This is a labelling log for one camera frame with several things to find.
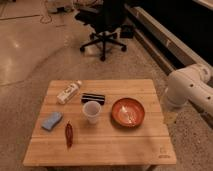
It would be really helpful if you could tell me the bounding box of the blue sponge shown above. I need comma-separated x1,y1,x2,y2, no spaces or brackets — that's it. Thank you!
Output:
41,112,63,131

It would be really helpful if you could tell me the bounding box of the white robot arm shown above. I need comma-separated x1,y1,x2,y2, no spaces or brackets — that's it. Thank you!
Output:
161,63,213,124

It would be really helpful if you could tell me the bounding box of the red chili pepper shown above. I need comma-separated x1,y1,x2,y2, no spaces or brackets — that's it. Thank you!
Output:
65,122,73,148

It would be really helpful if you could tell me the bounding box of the wooden table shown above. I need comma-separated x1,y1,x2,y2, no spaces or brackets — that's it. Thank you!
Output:
23,79,176,167

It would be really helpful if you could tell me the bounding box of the long grey rail beam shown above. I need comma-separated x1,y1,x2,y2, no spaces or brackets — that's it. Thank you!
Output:
125,5,213,76

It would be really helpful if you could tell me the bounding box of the white plastic bottle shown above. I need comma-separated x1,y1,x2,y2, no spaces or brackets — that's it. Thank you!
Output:
57,80,82,104

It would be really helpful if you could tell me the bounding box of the orange bowl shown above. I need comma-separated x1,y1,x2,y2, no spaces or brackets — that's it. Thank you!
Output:
111,98,145,128

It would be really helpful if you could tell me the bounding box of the black office chair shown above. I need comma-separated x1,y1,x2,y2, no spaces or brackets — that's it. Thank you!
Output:
75,0,127,61

